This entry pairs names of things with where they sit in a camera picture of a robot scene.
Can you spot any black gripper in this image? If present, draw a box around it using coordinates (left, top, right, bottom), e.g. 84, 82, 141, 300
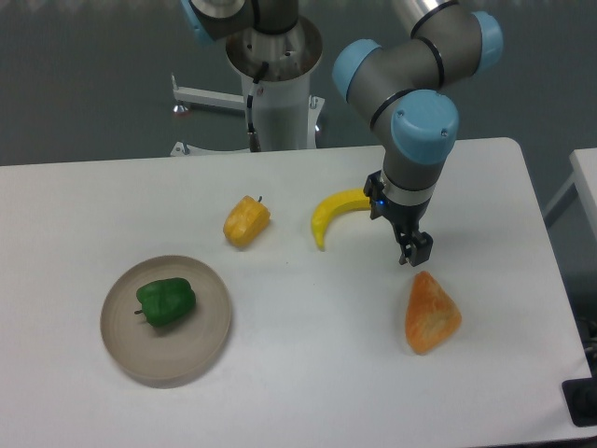
364, 171, 433, 267

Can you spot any green bell pepper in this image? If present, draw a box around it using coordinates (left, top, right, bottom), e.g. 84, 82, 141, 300
134, 277, 196, 328

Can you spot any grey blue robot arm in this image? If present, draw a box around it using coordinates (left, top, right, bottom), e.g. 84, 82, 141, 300
182, 1, 504, 266

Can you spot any yellow bell pepper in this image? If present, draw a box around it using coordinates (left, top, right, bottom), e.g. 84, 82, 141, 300
223, 196, 271, 248

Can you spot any beige round plate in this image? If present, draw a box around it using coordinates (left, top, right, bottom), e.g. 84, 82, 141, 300
100, 256, 232, 387

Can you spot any orange croissant bread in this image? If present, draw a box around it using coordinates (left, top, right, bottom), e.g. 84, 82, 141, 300
405, 271, 462, 355

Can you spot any yellow banana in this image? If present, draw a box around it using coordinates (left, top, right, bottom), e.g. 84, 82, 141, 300
311, 189, 370, 251

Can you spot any white side table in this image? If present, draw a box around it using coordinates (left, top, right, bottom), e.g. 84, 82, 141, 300
542, 147, 597, 234

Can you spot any black device at edge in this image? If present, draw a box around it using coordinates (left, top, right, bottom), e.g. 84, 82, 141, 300
562, 377, 596, 427

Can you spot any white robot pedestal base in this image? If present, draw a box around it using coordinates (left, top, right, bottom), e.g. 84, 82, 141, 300
172, 16, 325, 152

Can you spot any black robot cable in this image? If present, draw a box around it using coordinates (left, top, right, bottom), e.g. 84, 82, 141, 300
245, 61, 270, 153

